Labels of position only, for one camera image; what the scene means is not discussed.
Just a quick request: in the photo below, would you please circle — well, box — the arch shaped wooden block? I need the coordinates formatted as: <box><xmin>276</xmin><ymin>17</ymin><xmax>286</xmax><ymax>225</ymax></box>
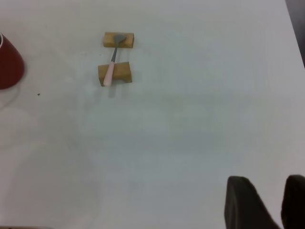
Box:
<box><xmin>97</xmin><ymin>61</ymin><xmax>133</xmax><ymax>88</ymax></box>

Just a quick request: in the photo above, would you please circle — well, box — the flat rectangular wooden block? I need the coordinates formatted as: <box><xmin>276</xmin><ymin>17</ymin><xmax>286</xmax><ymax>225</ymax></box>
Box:
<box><xmin>103</xmin><ymin>31</ymin><xmax>134</xmax><ymax>48</ymax></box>

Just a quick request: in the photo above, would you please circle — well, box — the pink handled metal spoon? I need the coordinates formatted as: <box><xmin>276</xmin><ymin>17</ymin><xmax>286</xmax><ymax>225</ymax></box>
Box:
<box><xmin>103</xmin><ymin>34</ymin><xmax>127</xmax><ymax>87</ymax></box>

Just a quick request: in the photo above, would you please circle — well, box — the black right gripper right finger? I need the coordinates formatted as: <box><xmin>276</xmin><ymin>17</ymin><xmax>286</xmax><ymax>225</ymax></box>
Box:
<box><xmin>280</xmin><ymin>175</ymin><xmax>305</xmax><ymax>229</ymax></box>

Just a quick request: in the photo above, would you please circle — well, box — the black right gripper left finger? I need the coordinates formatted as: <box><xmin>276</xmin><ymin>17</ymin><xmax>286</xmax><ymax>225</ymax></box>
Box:
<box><xmin>224</xmin><ymin>176</ymin><xmax>283</xmax><ymax>229</ymax></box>

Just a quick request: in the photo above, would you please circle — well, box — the red ceramic mug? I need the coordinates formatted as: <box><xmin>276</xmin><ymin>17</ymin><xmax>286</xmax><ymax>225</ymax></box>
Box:
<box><xmin>0</xmin><ymin>32</ymin><xmax>25</xmax><ymax>90</ymax></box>

